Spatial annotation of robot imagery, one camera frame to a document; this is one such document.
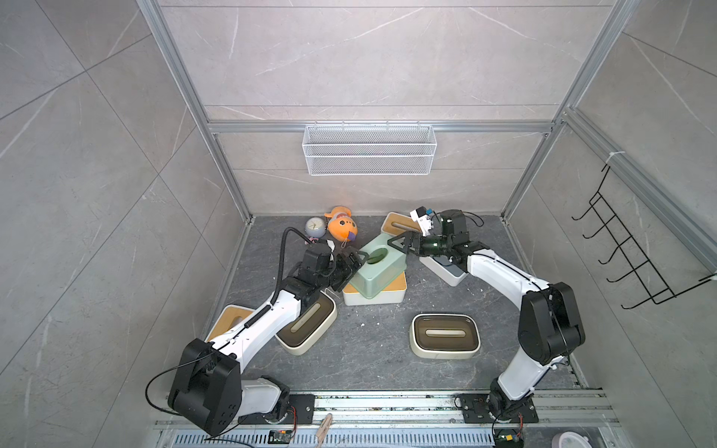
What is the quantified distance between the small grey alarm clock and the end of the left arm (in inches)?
15.7

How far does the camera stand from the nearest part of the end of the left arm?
2.08ft

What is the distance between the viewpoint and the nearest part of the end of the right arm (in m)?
0.68

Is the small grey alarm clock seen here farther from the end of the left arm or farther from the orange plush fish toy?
the end of the left arm
